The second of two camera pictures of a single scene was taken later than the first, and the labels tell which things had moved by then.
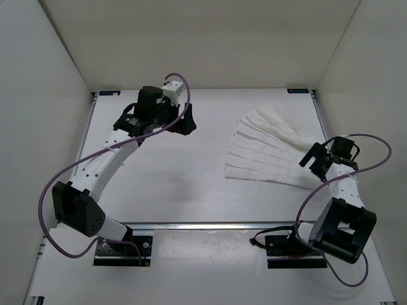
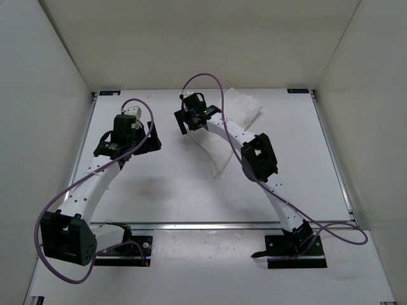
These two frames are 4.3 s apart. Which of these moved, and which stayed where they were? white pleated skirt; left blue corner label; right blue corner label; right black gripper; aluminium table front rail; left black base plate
Moved: right black gripper; white pleated skirt
Stayed: left black base plate; right blue corner label; left blue corner label; aluminium table front rail
